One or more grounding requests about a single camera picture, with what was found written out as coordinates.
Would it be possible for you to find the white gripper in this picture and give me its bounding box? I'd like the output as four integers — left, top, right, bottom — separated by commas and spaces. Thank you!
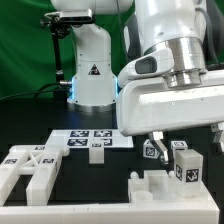
116, 70, 224, 165

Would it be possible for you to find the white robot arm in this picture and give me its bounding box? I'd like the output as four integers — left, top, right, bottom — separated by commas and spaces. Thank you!
51, 0, 224, 137

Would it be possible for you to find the white chair seat plate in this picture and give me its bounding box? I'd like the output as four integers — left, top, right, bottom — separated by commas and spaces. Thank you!
128, 169, 181, 203

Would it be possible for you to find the white chair back ladder part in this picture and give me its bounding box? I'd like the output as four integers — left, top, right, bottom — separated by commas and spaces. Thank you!
0, 145, 63, 206

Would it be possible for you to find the white tagged cube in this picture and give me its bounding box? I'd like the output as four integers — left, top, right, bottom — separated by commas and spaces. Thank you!
143, 139, 160, 159
171, 141, 188, 152

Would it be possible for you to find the white threaded peg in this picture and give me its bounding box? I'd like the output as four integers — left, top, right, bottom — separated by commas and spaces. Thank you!
130, 171, 139, 180

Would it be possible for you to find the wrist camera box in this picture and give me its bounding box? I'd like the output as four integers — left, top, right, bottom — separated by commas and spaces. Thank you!
118, 48, 174, 88

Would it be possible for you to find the white frame wall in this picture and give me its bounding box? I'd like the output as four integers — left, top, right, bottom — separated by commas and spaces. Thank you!
0, 176, 220, 224

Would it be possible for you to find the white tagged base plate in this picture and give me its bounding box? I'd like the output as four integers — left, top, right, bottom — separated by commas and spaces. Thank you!
46, 129, 133, 149

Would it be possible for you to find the black cable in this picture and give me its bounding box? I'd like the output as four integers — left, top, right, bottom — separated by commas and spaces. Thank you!
0, 83, 68, 102

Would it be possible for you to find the grey mounted camera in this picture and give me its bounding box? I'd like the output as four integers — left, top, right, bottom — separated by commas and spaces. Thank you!
45, 9, 95, 25

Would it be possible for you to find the black camera stand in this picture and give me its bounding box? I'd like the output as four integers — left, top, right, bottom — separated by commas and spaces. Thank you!
38, 16, 71, 101

